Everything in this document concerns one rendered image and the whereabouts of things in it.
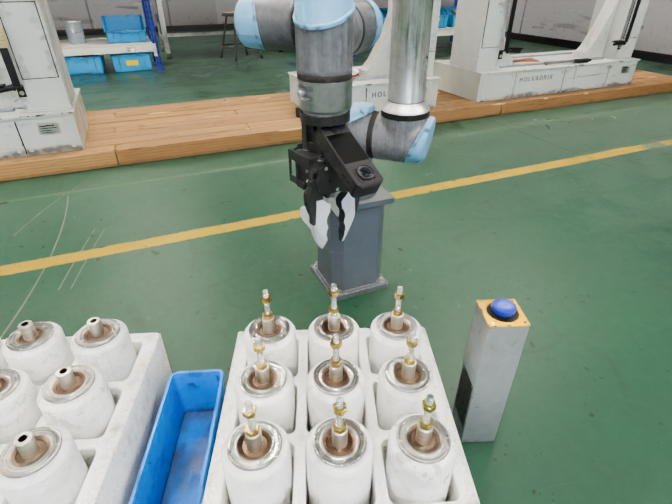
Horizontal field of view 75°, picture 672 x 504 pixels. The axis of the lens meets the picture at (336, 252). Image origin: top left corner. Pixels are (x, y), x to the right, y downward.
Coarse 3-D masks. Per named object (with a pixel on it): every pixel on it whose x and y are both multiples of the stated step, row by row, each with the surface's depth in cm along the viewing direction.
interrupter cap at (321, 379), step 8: (328, 360) 74; (344, 360) 74; (320, 368) 72; (328, 368) 73; (344, 368) 73; (352, 368) 72; (320, 376) 71; (328, 376) 71; (344, 376) 71; (352, 376) 71; (320, 384) 70; (328, 384) 70; (336, 384) 70; (344, 384) 70; (352, 384) 70; (328, 392) 68; (336, 392) 68; (344, 392) 68
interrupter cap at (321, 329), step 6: (318, 318) 83; (324, 318) 83; (342, 318) 83; (348, 318) 83; (318, 324) 82; (324, 324) 82; (342, 324) 82; (348, 324) 82; (318, 330) 80; (324, 330) 80; (342, 330) 80; (348, 330) 80; (318, 336) 79; (324, 336) 79; (330, 336) 79; (342, 336) 79; (348, 336) 79
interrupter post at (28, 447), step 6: (24, 432) 59; (30, 432) 59; (18, 438) 58; (24, 438) 59; (30, 438) 58; (18, 444) 58; (24, 444) 58; (30, 444) 58; (36, 444) 60; (18, 450) 58; (24, 450) 58; (30, 450) 59; (36, 450) 60; (24, 456) 59; (30, 456) 59
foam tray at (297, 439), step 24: (240, 336) 89; (360, 336) 89; (240, 360) 84; (360, 360) 84; (432, 360) 84; (384, 432) 71; (456, 432) 71; (216, 456) 67; (384, 456) 72; (456, 456) 67; (216, 480) 64; (384, 480) 64; (456, 480) 64
